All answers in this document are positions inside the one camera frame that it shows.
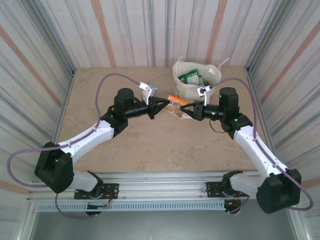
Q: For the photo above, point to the cracker pack with orange edge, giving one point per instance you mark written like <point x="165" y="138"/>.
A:
<point x="176" y="110"/>

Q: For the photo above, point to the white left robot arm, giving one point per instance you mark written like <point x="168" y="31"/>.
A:
<point x="82" y="140"/>

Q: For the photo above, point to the green Fox's candy pack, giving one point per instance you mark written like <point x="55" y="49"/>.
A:
<point x="188" y="73"/>
<point x="193" y="80"/>

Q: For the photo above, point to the white floral paper bag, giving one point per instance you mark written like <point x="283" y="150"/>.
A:
<point x="185" y="91"/>

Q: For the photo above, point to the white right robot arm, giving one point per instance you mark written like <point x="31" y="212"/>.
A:
<point x="262" y="155"/>

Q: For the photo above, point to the metal frame post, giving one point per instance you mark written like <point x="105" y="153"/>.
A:
<point x="63" y="105"/>

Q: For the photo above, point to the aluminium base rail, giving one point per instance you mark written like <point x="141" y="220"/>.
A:
<point x="155" y="182"/>

